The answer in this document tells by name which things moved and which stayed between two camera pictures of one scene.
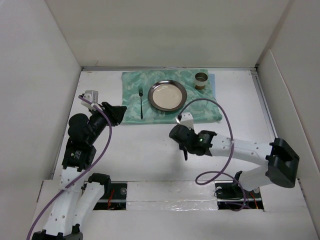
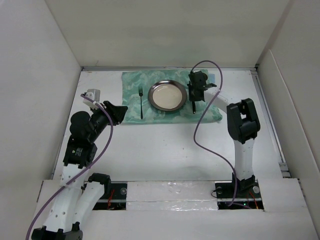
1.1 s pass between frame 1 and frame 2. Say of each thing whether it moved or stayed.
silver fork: stayed
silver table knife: moved
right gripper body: moved
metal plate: stayed
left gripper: stayed
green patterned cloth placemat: stayed
